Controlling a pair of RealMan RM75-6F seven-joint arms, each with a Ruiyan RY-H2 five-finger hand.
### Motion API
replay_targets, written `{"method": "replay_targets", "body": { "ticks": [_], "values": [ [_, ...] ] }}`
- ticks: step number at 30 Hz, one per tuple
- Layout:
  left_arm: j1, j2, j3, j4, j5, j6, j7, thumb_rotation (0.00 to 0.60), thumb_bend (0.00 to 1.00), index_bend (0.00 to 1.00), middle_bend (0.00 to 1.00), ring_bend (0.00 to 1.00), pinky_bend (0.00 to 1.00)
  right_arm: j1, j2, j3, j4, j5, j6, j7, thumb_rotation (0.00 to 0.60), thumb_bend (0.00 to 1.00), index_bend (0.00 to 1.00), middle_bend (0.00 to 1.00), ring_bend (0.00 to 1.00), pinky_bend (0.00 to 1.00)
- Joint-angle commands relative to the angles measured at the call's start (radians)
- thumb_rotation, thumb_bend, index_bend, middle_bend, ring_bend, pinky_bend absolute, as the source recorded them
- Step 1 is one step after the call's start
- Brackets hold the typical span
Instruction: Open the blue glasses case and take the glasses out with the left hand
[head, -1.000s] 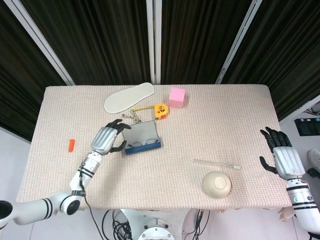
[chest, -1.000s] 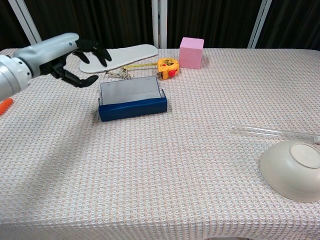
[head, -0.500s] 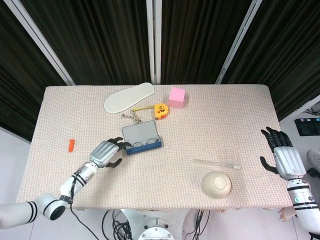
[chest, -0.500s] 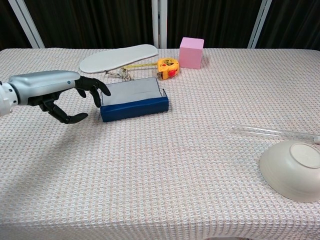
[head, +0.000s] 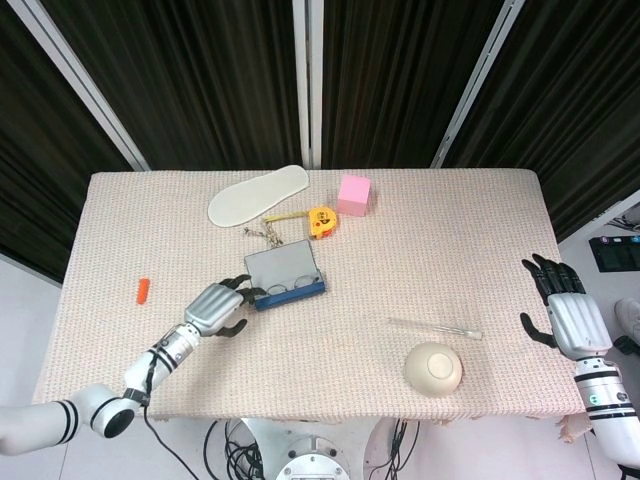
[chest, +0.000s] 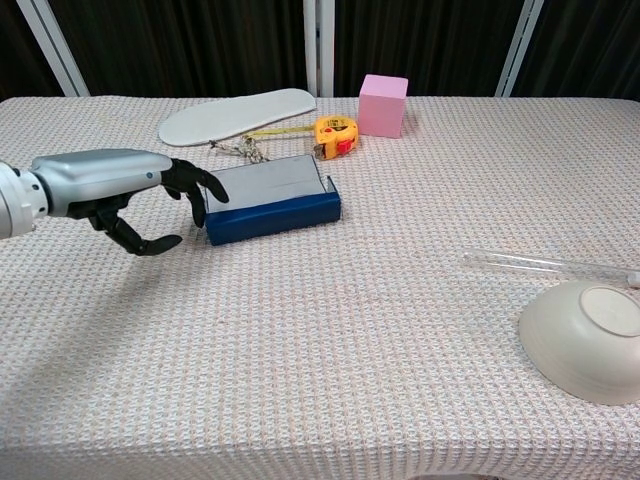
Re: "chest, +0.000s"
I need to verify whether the braided beige rope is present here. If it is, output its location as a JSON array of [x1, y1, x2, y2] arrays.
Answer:
[[208, 133, 274, 164]]

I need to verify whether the white frame post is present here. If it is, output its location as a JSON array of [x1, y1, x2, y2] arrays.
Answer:
[[494, 0, 545, 98], [302, 0, 335, 98], [17, 0, 91, 97]]

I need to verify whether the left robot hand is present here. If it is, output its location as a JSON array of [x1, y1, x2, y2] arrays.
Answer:
[[30, 148, 230, 257]]

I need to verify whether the beige upturned bowl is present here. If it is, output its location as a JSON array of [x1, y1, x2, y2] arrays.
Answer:
[[517, 279, 640, 406]]

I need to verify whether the yellow tape measure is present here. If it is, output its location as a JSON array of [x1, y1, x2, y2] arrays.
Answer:
[[243, 115, 361, 161]]

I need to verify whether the clear glass test tube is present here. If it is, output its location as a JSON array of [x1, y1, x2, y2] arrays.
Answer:
[[461, 249, 640, 290]]

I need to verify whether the pink white woven tablecloth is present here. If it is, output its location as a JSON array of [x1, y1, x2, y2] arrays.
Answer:
[[0, 95, 640, 480]]

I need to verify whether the pink cube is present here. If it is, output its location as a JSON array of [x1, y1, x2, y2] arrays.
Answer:
[[357, 73, 410, 139]]

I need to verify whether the white shoe insole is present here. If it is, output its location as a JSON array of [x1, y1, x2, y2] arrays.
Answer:
[[158, 87, 317, 148]]

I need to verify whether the black curtain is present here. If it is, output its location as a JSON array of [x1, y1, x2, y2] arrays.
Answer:
[[0, 0, 640, 101]]

